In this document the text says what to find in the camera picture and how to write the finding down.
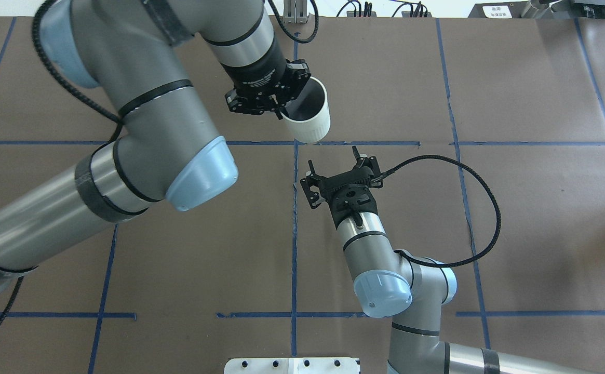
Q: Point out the white metal base plate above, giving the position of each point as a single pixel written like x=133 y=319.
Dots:
x=293 y=365

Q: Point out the aluminium frame post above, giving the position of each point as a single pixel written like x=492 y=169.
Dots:
x=295 y=11

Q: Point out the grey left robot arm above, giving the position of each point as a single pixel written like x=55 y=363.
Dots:
x=118 y=58

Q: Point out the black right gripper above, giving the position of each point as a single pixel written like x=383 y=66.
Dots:
x=311 y=186

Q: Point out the white ribbed plastic cup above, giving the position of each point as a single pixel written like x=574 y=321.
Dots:
x=307 y=117

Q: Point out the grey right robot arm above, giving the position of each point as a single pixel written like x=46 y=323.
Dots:
x=408 y=289

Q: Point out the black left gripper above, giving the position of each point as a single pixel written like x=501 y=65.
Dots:
x=257 y=76

